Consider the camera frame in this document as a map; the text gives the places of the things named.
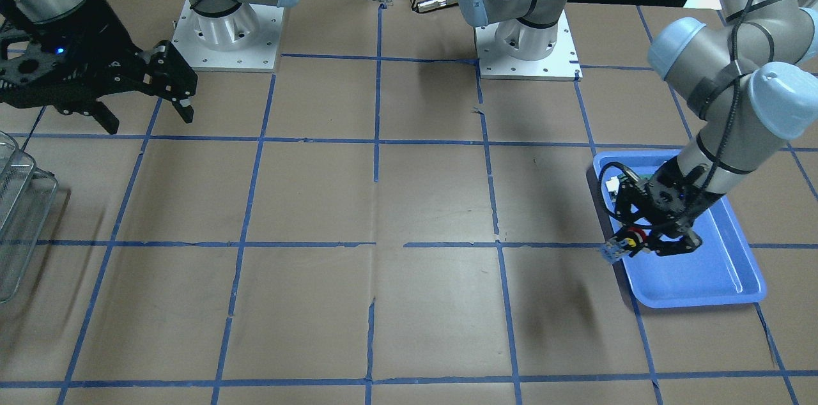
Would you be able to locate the green terminal block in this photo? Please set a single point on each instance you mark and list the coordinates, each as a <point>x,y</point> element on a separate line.
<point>615,188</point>

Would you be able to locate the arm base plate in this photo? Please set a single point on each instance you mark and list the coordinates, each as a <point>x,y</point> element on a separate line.
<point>511,51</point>
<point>246,41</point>

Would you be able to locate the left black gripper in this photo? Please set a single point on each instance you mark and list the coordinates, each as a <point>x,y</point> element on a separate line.
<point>666,191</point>

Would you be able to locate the wire mesh shelf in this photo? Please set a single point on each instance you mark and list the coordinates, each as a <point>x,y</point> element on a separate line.
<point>27,194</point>

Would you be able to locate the silver cable connector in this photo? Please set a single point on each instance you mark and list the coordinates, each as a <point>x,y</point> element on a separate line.
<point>428,6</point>

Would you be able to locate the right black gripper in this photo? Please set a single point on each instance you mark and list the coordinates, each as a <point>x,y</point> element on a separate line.
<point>101,26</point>

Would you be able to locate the red emergency stop button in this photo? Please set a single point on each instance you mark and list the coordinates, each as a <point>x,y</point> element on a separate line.
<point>627,241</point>

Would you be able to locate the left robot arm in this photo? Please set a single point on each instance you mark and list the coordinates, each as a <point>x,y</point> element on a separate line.
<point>743,79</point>

